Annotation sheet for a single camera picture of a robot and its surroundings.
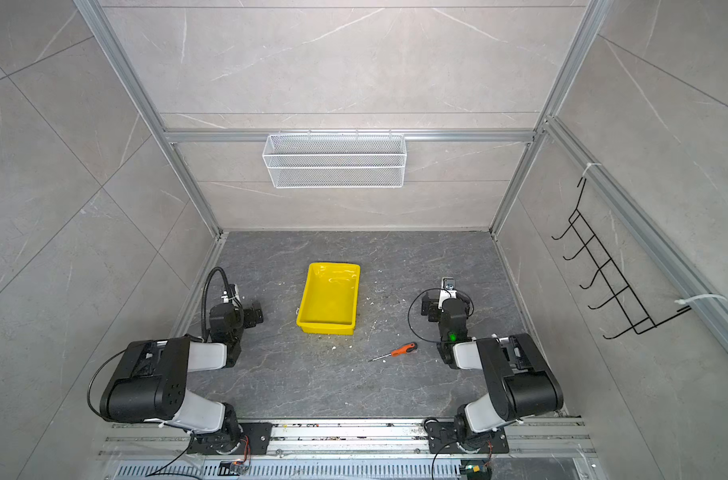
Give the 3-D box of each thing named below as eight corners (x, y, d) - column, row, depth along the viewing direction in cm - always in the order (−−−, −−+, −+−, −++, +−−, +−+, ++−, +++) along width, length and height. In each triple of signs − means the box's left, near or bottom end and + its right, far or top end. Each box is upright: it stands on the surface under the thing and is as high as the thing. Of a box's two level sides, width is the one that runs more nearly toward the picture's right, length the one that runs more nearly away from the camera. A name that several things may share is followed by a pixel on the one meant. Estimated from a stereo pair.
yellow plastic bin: (299, 335, 94) (295, 324, 88) (309, 274, 109) (306, 261, 103) (358, 335, 94) (357, 325, 88) (360, 274, 109) (359, 261, 103)
